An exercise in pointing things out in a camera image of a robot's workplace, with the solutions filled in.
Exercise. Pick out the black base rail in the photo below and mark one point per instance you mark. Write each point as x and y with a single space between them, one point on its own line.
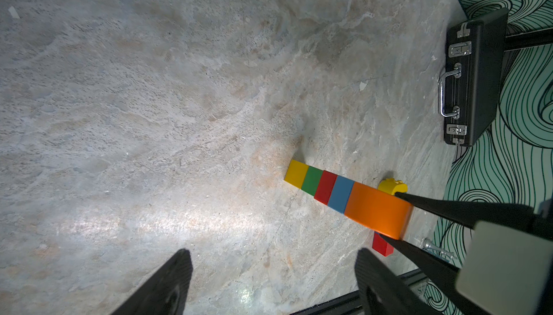
350 303

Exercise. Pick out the light blue lego brick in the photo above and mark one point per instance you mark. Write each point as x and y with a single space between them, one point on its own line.
340 194

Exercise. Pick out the red square lego brick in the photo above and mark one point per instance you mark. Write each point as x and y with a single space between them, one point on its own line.
379 245

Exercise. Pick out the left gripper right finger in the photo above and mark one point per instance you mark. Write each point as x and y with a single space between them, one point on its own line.
382 292

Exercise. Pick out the black briefcase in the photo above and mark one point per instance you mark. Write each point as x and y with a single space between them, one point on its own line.
469 87

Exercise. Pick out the yellow curved lego brick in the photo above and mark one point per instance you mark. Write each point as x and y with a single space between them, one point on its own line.
392 186

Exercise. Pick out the yellow square lego brick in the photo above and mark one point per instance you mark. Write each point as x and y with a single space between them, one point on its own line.
296 173

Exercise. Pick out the orange curved lego brick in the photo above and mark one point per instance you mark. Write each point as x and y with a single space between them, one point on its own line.
384 213

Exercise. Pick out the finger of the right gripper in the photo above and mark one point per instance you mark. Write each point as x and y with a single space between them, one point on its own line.
442 274
468 214

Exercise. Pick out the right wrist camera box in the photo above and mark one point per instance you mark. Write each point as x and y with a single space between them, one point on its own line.
507 271

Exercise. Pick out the red long lego brick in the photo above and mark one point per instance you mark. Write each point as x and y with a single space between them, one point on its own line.
325 187

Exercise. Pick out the green square lego brick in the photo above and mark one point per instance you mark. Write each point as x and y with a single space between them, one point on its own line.
311 180

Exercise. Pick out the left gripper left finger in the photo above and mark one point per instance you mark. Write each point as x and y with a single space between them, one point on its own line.
165 292

